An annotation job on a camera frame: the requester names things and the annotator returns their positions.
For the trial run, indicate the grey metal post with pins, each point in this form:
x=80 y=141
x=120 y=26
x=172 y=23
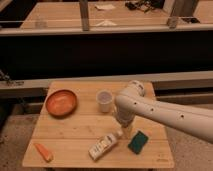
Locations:
x=84 y=15

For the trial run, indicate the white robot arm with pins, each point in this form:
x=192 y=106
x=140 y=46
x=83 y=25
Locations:
x=131 y=102

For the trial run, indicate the grey metal bracket right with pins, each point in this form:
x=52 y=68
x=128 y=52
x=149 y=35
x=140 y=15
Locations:
x=175 y=11

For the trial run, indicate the orange ceramic bowl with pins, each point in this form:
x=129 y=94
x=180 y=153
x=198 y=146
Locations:
x=61 y=103

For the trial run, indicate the small wooden table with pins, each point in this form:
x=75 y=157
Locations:
x=70 y=138

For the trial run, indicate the orange carrot piece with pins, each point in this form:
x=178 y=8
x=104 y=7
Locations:
x=44 y=152

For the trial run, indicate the metal clamp at left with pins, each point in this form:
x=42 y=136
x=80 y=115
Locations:
x=9 y=81

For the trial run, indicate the green sponge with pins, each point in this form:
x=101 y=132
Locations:
x=138 y=142

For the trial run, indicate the white plastic cup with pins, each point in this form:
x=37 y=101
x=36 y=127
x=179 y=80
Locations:
x=104 y=100

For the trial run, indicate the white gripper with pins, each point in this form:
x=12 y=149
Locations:
x=127 y=131

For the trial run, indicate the white paper sheet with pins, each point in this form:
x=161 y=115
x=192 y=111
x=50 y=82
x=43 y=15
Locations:
x=105 y=7

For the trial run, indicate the white plastic bottle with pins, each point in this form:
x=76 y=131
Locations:
x=104 y=145

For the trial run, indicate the folded white paper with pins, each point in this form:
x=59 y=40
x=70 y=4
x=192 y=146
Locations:
x=106 y=23

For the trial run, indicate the long wooden workbench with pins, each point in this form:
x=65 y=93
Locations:
x=64 y=17

